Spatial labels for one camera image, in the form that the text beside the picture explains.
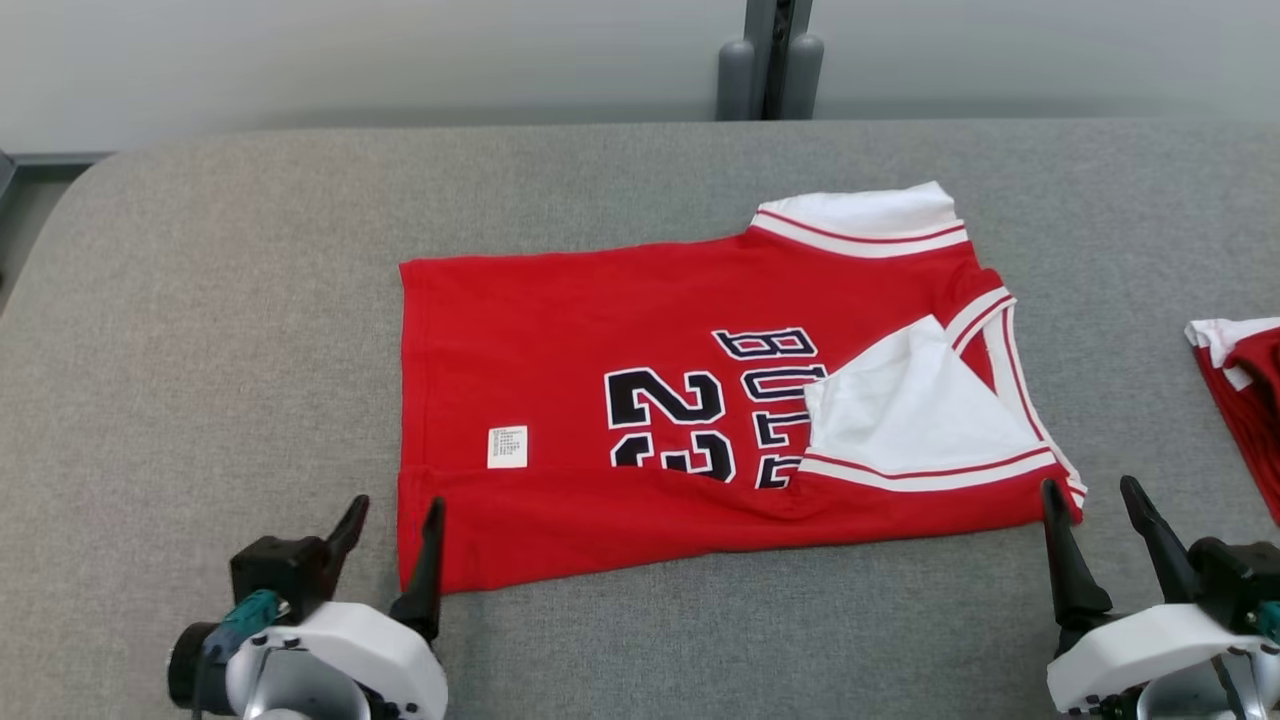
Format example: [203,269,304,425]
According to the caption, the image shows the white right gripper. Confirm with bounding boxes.
[1039,475,1269,715]

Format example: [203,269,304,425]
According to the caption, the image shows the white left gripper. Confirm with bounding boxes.
[224,494,449,720]

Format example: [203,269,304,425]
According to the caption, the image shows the red shorts with white stripes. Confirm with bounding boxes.
[1184,316,1280,527]

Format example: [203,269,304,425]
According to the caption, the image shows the red basketball jersey white trim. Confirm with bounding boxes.
[396,179,1089,597]

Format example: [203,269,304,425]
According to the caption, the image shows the teal left cable connector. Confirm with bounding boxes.
[204,589,287,662]

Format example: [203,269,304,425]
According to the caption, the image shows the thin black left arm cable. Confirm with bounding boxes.
[188,650,217,720]

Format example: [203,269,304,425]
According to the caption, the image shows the grey cylindrical post foot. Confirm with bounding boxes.
[784,32,826,121]
[716,37,757,122]

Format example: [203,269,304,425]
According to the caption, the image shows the grey metal partition post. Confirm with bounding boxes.
[744,0,814,121]

